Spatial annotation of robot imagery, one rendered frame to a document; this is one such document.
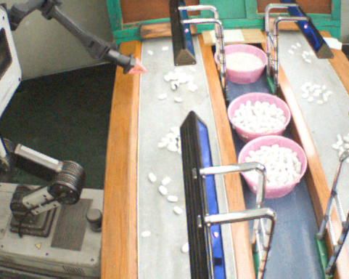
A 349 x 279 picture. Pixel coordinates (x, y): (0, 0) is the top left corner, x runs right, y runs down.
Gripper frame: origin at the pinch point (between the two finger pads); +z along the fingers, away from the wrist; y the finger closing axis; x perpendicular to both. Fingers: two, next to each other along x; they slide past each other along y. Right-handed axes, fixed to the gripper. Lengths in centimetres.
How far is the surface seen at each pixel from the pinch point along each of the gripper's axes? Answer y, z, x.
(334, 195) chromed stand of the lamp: -94, 34, -47
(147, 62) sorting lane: 22.7, 6.0, 7.1
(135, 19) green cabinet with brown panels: 46.7, -7.3, -0.6
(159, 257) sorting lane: -92, 8, 4
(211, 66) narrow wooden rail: 8.6, 27.4, -14.1
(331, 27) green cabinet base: 45, 88, -66
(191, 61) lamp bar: -32.5, 0.5, -30.3
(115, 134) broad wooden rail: -32.8, -5.2, 12.4
